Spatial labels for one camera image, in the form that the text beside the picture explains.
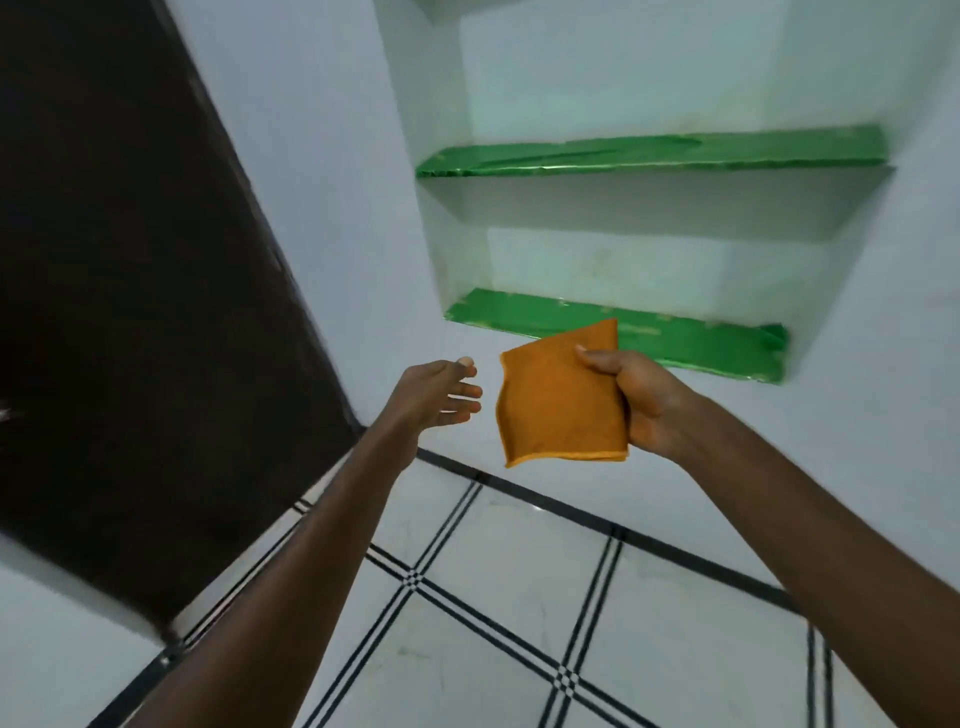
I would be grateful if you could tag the person's right hand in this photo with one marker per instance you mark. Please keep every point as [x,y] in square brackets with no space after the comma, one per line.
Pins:
[652,405]

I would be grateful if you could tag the person's left hand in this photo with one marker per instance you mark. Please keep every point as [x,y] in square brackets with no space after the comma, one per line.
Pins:
[424,397]

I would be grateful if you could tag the person's left middle finger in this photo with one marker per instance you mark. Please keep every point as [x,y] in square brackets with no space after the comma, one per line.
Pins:
[463,407]

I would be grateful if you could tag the person's right thumb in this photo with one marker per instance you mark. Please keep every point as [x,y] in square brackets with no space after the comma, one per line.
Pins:
[600,360]

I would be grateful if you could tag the person's left thumb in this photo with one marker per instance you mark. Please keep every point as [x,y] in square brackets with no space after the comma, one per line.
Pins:
[454,365]

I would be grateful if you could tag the orange cloth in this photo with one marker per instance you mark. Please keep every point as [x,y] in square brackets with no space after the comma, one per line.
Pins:
[559,401]

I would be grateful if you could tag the person's right forearm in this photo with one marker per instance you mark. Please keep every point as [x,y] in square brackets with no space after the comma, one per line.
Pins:
[817,555]

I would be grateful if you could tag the person's left forearm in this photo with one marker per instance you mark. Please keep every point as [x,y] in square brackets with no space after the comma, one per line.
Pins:
[285,592]

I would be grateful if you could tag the dark brown wooden door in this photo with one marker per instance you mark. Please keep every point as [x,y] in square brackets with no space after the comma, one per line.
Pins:
[142,300]

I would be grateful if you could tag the green lined wall shelf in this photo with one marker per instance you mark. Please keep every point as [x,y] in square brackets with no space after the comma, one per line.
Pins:
[637,334]
[652,152]

